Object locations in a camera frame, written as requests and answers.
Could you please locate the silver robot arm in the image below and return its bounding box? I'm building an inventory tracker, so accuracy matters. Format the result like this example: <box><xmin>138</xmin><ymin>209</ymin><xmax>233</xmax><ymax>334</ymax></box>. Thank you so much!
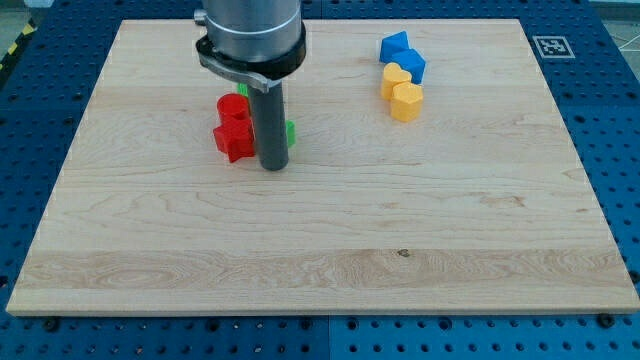
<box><xmin>193</xmin><ymin>0</ymin><xmax>306</xmax><ymax>93</ymax></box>

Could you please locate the yellow hexagon block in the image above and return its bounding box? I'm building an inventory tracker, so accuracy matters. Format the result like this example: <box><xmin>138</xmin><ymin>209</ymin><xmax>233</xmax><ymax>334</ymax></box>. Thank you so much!
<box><xmin>390</xmin><ymin>82</ymin><xmax>424</xmax><ymax>122</ymax></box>

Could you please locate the green block behind rod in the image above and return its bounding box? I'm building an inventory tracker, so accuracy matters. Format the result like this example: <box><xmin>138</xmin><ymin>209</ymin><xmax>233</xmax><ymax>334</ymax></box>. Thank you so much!
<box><xmin>285</xmin><ymin>120</ymin><xmax>296</xmax><ymax>148</ymax></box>

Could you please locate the red star block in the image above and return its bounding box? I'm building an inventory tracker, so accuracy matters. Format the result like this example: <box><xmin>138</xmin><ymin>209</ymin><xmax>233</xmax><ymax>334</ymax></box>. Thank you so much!
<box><xmin>212</xmin><ymin>119</ymin><xmax>255</xmax><ymax>163</ymax></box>

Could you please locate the red cylinder block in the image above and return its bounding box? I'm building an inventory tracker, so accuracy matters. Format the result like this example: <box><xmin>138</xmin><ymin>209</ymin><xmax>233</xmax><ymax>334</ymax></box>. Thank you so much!
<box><xmin>216</xmin><ymin>93</ymin><xmax>250</xmax><ymax>125</ymax></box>

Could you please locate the green block upper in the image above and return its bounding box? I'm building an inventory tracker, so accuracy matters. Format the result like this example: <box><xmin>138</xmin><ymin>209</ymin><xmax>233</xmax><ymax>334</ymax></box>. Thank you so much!
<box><xmin>236</xmin><ymin>83</ymin><xmax>249</xmax><ymax>98</ymax></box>

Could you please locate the yellow heart block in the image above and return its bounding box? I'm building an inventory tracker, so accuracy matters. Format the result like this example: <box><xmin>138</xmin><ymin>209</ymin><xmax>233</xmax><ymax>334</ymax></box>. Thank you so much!
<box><xmin>380</xmin><ymin>62</ymin><xmax>412</xmax><ymax>100</ymax></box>

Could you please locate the blue cube block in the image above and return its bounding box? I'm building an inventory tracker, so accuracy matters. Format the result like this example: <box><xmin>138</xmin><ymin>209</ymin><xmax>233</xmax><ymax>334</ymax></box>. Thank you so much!
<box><xmin>391</xmin><ymin>49</ymin><xmax>427</xmax><ymax>85</ymax></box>

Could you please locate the blue triangular block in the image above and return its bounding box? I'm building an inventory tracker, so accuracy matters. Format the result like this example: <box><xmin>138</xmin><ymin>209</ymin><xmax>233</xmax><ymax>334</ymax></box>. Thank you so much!
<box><xmin>379</xmin><ymin>31</ymin><xmax>410</xmax><ymax>63</ymax></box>

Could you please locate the wooden board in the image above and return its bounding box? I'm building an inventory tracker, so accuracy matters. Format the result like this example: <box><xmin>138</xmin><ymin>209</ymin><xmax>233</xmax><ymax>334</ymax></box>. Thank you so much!
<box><xmin>7</xmin><ymin>19</ymin><xmax>639</xmax><ymax>316</ymax></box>

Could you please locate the white fiducial marker tag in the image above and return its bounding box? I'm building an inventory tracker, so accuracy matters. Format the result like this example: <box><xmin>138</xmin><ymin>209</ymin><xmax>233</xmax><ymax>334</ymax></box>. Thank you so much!
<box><xmin>533</xmin><ymin>35</ymin><xmax>575</xmax><ymax>59</ymax></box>

